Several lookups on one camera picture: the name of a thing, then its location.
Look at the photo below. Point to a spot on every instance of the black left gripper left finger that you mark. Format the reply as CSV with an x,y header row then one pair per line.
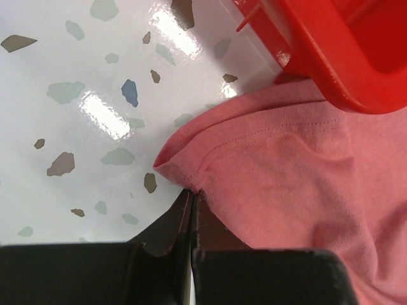
x,y
151,268

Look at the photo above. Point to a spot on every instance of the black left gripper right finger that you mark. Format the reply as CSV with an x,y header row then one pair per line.
x,y
227,271

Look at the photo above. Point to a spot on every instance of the dusty red t-shirt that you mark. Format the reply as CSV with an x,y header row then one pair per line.
x,y
283,168

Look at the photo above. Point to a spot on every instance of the red plastic bin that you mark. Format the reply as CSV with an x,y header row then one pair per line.
x,y
354,51

